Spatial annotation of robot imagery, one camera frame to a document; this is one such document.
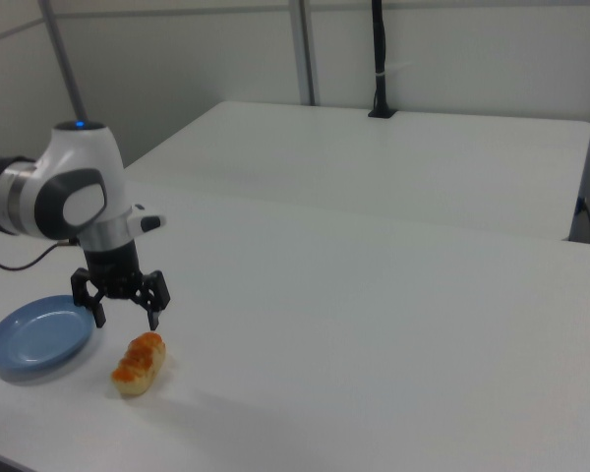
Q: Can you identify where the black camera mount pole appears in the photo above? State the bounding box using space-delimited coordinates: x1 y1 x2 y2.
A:
367 0 398 119

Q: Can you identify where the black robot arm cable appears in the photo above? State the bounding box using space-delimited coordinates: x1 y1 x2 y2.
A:
0 229 80 272

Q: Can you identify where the bread roll with orange topping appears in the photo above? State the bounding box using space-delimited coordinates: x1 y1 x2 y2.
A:
110 331 167 397

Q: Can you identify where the grey metal partition post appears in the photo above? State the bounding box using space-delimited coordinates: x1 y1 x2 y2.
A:
288 0 322 106
37 0 90 122

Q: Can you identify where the blue round plate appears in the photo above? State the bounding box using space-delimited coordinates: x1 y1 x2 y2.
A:
0 294 95 373

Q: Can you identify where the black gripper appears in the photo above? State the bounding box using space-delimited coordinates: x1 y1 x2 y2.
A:
70 239 172 331

